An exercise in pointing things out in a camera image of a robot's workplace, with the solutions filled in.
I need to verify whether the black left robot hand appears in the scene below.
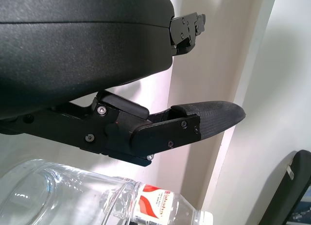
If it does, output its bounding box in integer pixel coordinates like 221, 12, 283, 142
0, 0, 246, 167

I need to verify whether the clear plastic water bottle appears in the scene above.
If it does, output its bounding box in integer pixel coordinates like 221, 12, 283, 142
101, 181, 214, 225

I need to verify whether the clear glass cup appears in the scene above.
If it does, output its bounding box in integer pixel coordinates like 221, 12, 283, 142
0, 158, 138, 225

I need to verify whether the black background object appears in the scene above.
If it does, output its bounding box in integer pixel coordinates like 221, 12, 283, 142
259, 149, 311, 225

